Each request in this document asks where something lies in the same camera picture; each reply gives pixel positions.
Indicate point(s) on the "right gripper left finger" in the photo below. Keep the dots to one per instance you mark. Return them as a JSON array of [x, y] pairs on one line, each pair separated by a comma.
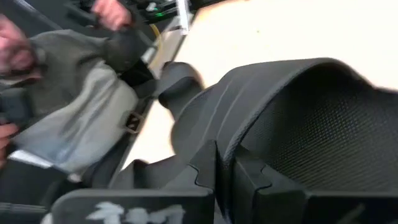
[[186, 202]]

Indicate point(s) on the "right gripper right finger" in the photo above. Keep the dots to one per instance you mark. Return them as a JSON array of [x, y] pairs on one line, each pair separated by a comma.
[[280, 208]]

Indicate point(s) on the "black rubber slide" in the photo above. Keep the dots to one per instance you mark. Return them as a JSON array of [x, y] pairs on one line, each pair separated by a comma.
[[311, 124]]

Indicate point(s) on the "person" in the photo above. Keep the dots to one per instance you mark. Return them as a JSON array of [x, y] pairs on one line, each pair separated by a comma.
[[77, 93]]

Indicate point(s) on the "silver aluminium extrusion bar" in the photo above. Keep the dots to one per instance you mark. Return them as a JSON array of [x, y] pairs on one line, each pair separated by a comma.
[[174, 40]]

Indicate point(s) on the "person's hand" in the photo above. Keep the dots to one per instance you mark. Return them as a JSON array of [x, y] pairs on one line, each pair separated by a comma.
[[15, 49], [112, 14]]

